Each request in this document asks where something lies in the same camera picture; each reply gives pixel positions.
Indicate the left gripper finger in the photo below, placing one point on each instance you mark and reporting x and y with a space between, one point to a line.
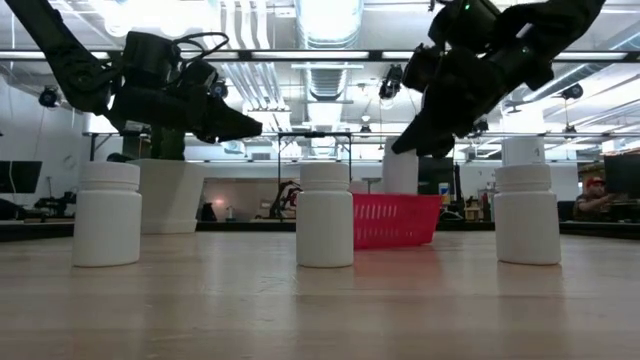
235 137
220 120

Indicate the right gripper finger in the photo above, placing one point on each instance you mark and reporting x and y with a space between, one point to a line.
445 142
417 135

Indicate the red plastic basket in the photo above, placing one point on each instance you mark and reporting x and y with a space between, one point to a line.
395 220

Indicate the black red background robot arm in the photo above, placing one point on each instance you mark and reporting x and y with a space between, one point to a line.
286 200

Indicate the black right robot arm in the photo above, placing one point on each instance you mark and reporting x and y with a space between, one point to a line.
550 25

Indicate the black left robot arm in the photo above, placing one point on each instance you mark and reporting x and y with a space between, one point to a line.
60 50

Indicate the black hanging spotlight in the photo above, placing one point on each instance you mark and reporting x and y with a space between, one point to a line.
481 126
391 82
221 90
571 91
48 96

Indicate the black cabinet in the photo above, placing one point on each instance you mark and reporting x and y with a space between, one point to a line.
435 172

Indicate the yellow blue canister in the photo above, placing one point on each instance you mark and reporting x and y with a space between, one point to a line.
444 194

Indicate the white round column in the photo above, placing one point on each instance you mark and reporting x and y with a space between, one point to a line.
522 150

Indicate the black light bar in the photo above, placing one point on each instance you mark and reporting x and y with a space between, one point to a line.
375 55

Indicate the white hexagonal planter pot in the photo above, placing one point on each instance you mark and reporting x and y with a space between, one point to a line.
170 200

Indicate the black computer monitor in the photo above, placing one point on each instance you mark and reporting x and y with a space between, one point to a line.
622 175
20 176

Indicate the person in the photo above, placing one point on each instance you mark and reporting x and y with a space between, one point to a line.
592 200

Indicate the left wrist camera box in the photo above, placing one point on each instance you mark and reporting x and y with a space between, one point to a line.
197 80

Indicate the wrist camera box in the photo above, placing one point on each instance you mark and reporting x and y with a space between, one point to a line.
422 67
197 80

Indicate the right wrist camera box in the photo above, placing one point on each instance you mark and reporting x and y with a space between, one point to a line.
422 67

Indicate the silver ventilation duct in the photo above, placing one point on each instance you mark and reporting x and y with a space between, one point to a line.
327 75

